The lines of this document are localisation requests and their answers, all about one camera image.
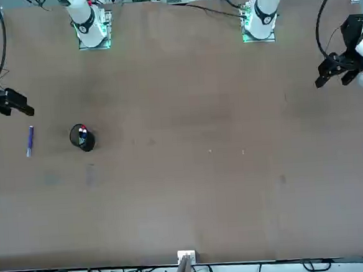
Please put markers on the white table edge bracket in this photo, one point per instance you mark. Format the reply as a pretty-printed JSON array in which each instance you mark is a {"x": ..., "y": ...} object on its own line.
[{"x": 186, "y": 253}]

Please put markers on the wooden plank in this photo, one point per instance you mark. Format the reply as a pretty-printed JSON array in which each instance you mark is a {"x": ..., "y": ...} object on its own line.
[{"x": 182, "y": 271}]

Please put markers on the purple marker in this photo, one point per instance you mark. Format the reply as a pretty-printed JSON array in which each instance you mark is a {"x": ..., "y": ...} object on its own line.
[{"x": 30, "y": 142}]

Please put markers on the black mesh pen holder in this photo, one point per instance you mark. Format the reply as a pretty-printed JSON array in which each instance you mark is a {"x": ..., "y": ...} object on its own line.
[{"x": 88, "y": 144}]

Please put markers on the red capped marker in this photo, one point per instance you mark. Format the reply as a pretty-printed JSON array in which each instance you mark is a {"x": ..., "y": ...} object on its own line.
[{"x": 84, "y": 128}]

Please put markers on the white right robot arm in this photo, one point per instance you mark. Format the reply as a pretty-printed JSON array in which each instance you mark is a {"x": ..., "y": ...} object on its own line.
[{"x": 86, "y": 24}]

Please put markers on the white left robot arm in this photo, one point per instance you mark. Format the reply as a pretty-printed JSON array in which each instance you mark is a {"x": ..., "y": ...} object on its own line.
[{"x": 265, "y": 15}]

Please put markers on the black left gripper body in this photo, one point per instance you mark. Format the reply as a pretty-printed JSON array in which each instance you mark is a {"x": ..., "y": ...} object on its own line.
[{"x": 350, "y": 37}]

